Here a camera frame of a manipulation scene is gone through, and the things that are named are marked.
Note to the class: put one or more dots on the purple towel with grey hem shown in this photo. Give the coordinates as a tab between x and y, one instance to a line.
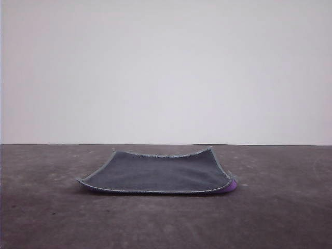
155	173

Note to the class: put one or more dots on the grey table cloth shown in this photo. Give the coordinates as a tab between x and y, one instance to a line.
233	223

